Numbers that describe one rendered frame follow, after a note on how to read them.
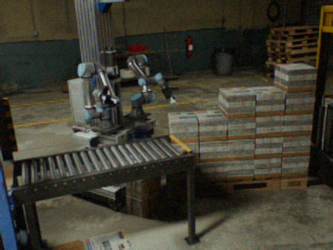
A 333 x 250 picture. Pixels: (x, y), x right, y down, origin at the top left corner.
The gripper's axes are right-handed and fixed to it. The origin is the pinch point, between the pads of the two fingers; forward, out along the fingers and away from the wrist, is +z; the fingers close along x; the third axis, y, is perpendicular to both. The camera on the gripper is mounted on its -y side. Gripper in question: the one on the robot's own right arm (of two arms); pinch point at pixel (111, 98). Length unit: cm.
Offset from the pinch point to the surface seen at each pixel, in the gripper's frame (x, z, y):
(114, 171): 13, 41, 46
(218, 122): -117, -4, 28
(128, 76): -287, -589, 56
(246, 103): -140, 8, 7
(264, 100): -155, 16, 2
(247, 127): -145, 8, 32
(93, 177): 28, 38, 50
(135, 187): -33, -13, 88
